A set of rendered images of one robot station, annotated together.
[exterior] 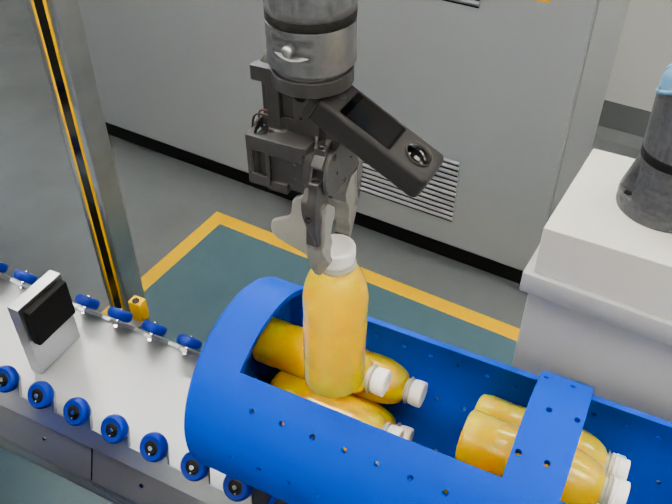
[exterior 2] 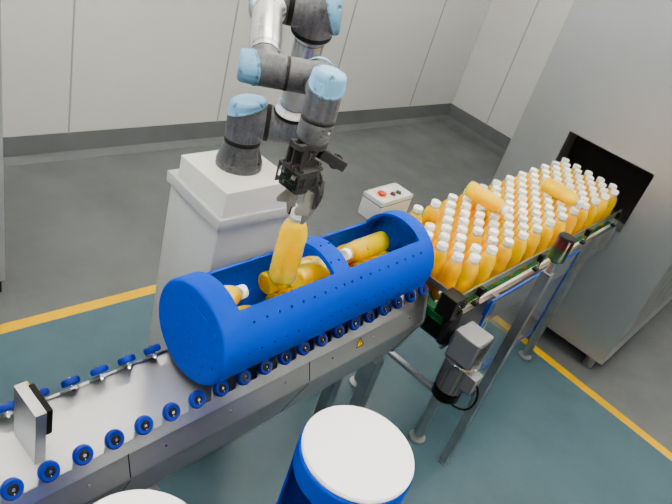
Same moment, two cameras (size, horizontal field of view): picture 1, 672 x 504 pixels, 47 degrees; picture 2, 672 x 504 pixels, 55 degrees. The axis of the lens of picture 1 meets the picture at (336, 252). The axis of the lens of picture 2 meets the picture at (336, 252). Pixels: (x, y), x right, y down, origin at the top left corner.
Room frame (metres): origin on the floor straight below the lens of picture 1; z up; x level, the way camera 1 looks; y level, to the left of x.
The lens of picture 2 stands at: (0.28, 1.28, 2.20)
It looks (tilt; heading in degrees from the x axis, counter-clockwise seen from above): 32 degrees down; 278
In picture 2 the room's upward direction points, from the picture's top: 18 degrees clockwise
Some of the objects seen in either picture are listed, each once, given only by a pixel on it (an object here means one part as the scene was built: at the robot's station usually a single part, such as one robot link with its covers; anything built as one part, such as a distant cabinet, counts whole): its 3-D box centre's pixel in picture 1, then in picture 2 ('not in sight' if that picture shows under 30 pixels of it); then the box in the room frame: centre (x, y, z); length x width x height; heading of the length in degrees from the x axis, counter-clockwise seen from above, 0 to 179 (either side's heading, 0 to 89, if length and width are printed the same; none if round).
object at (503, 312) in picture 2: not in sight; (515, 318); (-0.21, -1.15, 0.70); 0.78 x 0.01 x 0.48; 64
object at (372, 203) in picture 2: not in sight; (385, 202); (0.48, -1.02, 1.05); 0.20 x 0.10 x 0.10; 64
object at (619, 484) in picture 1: (619, 496); not in sight; (0.49, -0.33, 1.15); 0.04 x 0.02 x 0.04; 154
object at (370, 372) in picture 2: not in sight; (353, 414); (0.28, -0.61, 0.31); 0.06 x 0.06 x 0.63; 64
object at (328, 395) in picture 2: not in sight; (329, 391); (0.41, -0.68, 0.31); 0.06 x 0.06 x 0.63; 64
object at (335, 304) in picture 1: (335, 321); (289, 247); (0.58, 0.00, 1.35); 0.07 x 0.07 x 0.19
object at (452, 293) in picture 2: not in sight; (449, 305); (0.12, -0.66, 0.95); 0.10 x 0.07 x 0.10; 154
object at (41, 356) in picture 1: (49, 324); (33, 422); (0.91, 0.49, 1.00); 0.10 x 0.04 x 0.15; 154
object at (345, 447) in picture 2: not in sight; (358, 451); (0.24, 0.21, 1.03); 0.28 x 0.28 x 0.01
